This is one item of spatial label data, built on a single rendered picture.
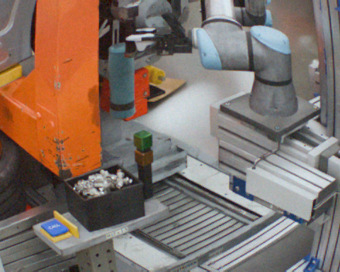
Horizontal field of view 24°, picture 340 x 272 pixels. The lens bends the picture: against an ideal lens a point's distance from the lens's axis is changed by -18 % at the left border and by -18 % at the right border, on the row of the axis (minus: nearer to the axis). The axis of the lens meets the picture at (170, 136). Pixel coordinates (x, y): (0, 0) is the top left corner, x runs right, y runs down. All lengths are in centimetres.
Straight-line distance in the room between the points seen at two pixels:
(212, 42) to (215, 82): 228
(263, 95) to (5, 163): 97
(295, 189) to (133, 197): 58
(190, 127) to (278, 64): 186
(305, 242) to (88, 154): 80
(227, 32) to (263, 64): 13
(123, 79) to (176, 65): 173
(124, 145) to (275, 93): 127
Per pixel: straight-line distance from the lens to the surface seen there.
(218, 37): 229
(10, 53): 300
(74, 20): 249
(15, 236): 274
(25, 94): 281
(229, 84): 454
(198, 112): 425
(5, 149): 295
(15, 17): 296
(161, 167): 351
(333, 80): 237
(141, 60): 325
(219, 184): 352
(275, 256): 282
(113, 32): 326
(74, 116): 261
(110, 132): 347
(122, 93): 307
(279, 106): 234
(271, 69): 230
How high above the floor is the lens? 184
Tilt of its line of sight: 27 degrees down
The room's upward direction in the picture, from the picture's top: 2 degrees counter-clockwise
